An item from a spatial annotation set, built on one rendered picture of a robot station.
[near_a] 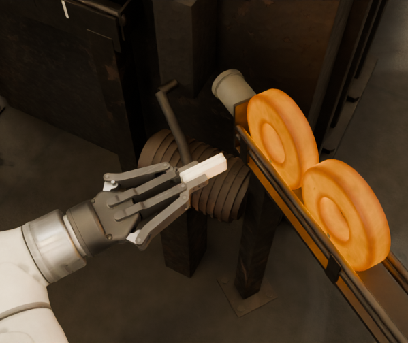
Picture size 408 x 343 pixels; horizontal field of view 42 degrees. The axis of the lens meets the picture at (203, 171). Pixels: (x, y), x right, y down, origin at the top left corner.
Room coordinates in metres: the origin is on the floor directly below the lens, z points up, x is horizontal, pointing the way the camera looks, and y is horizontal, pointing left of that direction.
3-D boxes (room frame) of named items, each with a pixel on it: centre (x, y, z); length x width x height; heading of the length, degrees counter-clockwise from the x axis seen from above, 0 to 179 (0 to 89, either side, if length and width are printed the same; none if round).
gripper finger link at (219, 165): (0.41, 0.00, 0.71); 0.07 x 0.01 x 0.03; 118
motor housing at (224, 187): (0.55, 0.01, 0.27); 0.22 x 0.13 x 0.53; 63
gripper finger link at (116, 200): (0.38, 0.08, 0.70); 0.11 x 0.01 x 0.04; 119
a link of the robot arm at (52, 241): (0.30, 0.20, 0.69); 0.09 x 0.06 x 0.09; 28
